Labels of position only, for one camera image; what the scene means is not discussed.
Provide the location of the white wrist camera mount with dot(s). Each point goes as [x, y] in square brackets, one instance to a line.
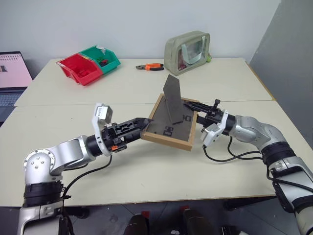
[99, 115]
[215, 132]

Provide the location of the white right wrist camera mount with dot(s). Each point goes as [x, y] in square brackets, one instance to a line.
[215, 132]

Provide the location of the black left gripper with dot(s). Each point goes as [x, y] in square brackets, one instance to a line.
[111, 137]

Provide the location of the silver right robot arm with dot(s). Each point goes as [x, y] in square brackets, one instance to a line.
[266, 137]

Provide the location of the green plastic storage bin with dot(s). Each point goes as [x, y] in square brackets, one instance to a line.
[102, 58]

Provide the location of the olive green zipper pouch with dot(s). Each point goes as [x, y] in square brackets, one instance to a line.
[181, 52]

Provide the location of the small dark parts in bin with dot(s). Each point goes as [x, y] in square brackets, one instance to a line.
[102, 61]

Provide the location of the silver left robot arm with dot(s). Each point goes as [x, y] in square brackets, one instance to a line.
[63, 153]

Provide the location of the wooden picture frame with stand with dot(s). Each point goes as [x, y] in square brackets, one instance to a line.
[171, 115]

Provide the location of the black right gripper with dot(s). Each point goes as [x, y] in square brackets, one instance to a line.
[213, 114]

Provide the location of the small green ball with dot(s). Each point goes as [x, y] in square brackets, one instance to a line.
[208, 58]

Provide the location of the black table base bar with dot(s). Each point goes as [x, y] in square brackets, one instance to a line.
[247, 202]

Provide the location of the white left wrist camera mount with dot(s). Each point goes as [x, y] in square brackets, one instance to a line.
[99, 115]

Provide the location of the open laptop computer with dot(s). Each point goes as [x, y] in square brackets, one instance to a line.
[12, 78]

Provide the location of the orange and black pliers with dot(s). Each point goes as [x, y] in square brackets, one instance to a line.
[152, 66]

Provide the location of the dark rounded shape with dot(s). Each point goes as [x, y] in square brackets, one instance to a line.
[196, 222]
[138, 225]

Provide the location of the red plastic storage bin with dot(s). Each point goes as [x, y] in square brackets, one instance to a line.
[80, 69]

